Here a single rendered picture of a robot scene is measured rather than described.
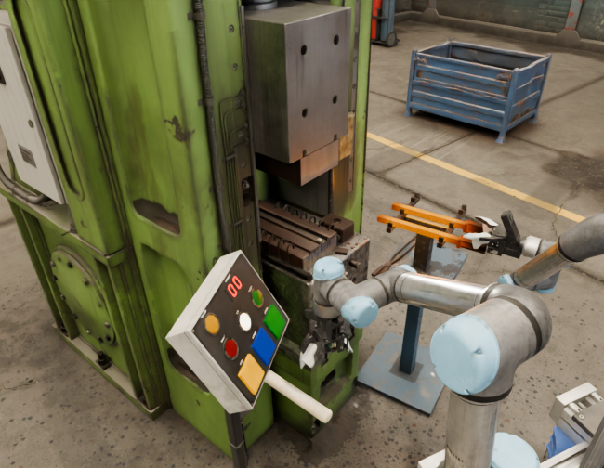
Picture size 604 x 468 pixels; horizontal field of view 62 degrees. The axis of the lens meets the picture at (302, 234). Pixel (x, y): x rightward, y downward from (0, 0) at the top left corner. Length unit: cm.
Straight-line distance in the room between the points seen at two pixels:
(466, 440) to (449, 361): 18
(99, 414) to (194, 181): 155
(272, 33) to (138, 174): 70
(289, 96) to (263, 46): 15
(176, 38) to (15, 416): 208
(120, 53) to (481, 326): 128
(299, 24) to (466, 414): 104
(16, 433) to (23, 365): 44
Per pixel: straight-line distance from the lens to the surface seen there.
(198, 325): 124
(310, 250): 179
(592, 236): 158
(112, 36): 168
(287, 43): 142
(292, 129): 150
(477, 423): 98
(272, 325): 146
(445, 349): 87
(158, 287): 208
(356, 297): 116
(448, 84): 558
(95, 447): 262
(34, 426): 281
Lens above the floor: 203
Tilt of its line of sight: 33 degrees down
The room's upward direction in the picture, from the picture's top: 1 degrees counter-clockwise
